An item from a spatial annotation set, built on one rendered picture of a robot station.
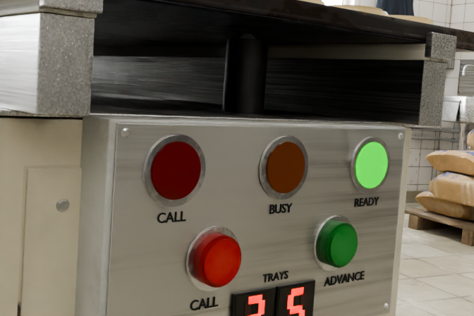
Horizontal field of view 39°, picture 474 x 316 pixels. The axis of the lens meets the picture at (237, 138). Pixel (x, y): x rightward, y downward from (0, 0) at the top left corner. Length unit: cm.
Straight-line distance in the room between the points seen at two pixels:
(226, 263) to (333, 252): 9
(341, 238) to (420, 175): 539
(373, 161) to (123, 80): 46
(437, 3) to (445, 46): 535
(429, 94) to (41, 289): 31
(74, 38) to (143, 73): 49
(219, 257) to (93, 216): 7
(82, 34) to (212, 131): 9
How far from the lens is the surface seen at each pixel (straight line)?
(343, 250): 46
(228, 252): 39
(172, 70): 77
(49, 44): 33
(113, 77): 88
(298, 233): 44
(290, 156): 42
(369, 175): 47
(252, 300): 42
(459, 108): 531
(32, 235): 37
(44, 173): 37
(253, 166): 40
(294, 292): 44
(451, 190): 438
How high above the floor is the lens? 86
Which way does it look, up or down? 4 degrees down
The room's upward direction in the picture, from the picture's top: 4 degrees clockwise
